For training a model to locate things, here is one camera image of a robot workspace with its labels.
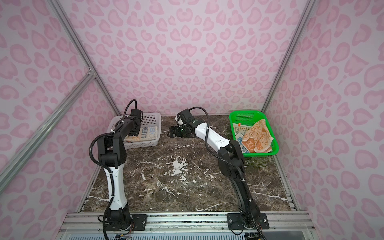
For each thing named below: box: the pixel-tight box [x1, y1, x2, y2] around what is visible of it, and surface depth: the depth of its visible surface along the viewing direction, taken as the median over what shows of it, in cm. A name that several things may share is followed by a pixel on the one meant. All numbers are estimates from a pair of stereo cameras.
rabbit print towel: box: [124, 126, 159, 141], surface depth 106 cm
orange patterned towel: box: [241, 119, 274, 153], surface depth 102 cm
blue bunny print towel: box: [232, 123, 251, 154], surface depth 112 cm
